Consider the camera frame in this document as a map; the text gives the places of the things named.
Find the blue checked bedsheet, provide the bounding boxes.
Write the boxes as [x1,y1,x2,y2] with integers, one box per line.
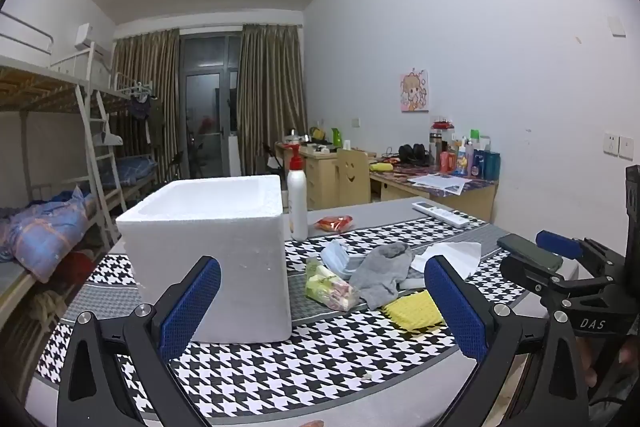
[114,155,158,188]

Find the blue face mask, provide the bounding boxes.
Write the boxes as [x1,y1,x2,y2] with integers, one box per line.
[320,239,381,280]

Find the beige cloth bundle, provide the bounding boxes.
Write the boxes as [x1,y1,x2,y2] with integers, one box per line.
[27,284,76,323]

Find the yellow sponge cloth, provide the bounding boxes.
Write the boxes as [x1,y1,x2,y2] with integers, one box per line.
[381,291,446,333]

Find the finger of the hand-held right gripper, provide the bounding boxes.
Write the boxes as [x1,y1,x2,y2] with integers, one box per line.
[500,254,583,313]
[535,230,628,278]

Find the row of toiletry bottles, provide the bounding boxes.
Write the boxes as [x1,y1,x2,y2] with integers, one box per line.
[427,119,502,182]

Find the black smartphone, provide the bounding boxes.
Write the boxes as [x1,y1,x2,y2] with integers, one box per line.
[496,233,564,273]

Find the dark hanging clothes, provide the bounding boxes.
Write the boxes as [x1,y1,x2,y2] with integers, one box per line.
[125,94,153,120]

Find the printed paper sheets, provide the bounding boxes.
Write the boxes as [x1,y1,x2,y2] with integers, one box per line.
[406,173,473,196]

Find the white remote control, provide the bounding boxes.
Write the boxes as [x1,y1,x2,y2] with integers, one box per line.
[412,201,471,229]

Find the red snack packet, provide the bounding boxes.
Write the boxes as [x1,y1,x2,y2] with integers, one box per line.
[315,215,355,234]

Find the pink cartoon wall poster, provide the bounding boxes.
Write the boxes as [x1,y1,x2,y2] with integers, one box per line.
[399,68,431,112]

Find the white foam box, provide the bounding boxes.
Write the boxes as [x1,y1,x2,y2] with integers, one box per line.
[115,174,293,344]

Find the brown curtain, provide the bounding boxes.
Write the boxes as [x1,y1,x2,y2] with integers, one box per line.
[111,28,181,180]
[236,23,307,162]

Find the glass balcony door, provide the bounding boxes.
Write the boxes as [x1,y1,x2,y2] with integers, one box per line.
[179,33,241,180]

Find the blue patterned quilt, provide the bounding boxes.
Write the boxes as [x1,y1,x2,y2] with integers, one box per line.
[0,187,98,283]

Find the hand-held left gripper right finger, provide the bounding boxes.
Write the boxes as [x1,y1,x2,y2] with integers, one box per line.
[424,254,591,427]

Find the red cloth bundle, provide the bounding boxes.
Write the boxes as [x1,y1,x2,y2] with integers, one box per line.
[60,249,108,288]

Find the white air conditioner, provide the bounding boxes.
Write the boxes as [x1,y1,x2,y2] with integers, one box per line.
[74,23,112,54]

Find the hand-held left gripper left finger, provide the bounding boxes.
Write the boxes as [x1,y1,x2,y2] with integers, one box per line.
[56,255,223,427]

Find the wooden chair smiley cutout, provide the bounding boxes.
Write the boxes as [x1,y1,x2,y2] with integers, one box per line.
[336,148,372,208]

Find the grey sock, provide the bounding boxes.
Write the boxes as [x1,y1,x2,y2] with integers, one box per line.
[348,242,413,310]

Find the olive hanging jacket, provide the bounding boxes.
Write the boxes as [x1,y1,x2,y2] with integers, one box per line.
[147,99,166,142]

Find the person's right hand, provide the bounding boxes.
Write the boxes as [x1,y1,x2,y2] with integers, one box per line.
[580,337,640,390]

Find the clear plastic bag of packets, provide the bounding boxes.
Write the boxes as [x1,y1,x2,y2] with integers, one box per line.
[305,257,361,312]

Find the black white houndstooth tablecloth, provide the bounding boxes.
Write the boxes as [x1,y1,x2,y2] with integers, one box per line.
[37,219,581,427]

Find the black headphones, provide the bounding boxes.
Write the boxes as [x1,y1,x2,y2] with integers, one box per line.
[397,143,431,166]

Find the white pump bottle red pump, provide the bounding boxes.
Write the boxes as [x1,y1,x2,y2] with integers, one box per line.
[286,142,309,242]

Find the white metal bunk bed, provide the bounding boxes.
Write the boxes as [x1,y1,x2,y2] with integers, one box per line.
[50,42,161,208]
[0,9,126,338]

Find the white bunk bed ladder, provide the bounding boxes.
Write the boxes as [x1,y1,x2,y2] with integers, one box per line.
[75,82,128,248]

